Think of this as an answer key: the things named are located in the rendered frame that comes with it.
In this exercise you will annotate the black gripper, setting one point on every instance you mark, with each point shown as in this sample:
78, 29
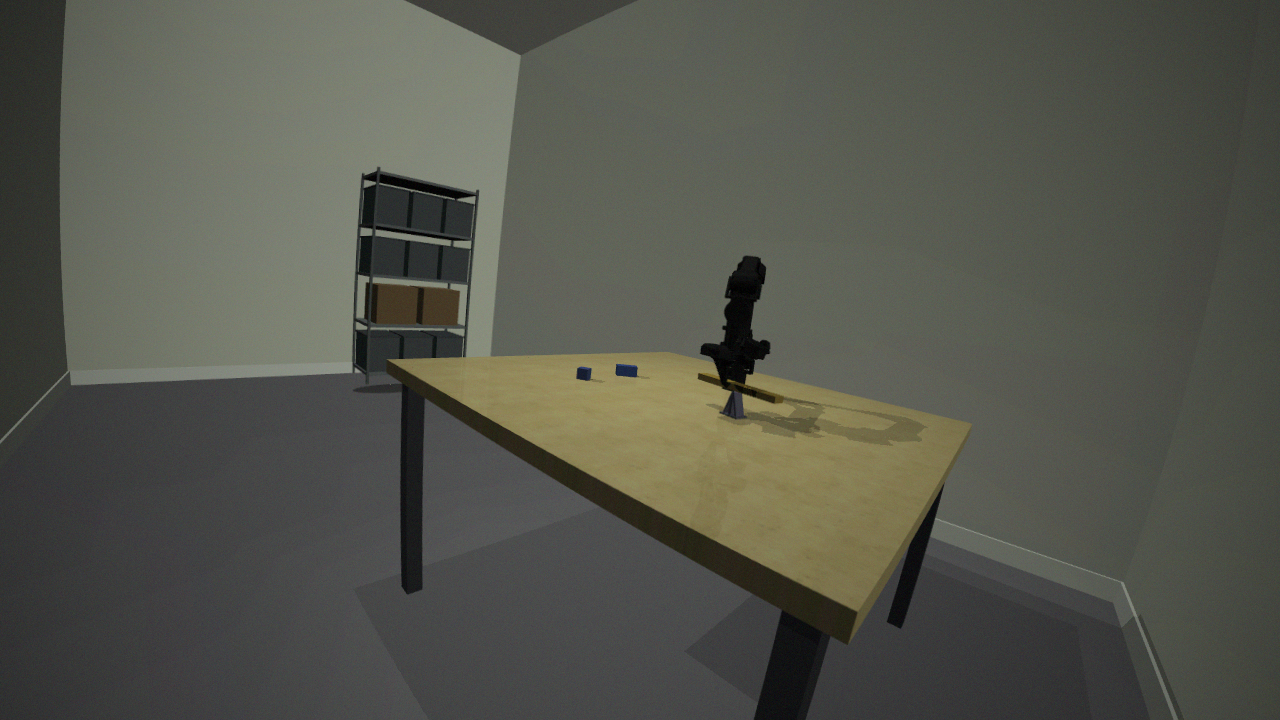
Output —
722, 354

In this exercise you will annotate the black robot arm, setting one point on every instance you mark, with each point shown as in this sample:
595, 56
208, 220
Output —
745, 288

